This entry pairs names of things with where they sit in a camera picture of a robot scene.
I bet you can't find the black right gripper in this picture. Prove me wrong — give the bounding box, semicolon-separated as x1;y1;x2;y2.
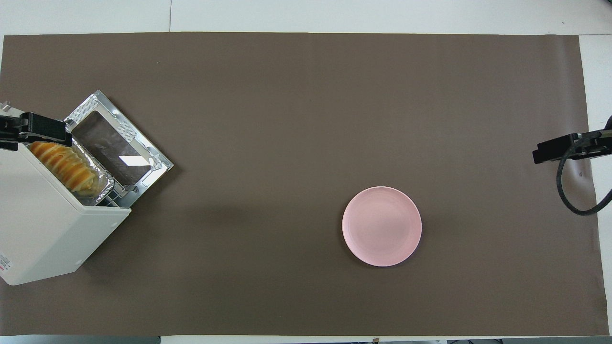
532;130;612;165

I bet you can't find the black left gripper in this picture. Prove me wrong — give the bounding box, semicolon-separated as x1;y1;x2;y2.
0;112;73;151

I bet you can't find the sliced golden bread loaf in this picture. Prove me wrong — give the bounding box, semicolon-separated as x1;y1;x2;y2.
30;141;97;194

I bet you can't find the aluminium foil tray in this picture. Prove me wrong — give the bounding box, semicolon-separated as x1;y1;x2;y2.
30;141;115;206

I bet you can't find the silver glass oven door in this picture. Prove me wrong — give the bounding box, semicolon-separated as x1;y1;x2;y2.
64;90;174;209

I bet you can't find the white toaster oven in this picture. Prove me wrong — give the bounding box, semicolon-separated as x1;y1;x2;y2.
0;140;132;286

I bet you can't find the pink round plate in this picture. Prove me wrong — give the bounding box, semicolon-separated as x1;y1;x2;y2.
342;186;423;267

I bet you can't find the brown table mat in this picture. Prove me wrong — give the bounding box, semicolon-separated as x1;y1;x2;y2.
0;32;610;337

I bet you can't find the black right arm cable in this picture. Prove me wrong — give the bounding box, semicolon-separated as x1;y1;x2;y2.
557;136;612;216

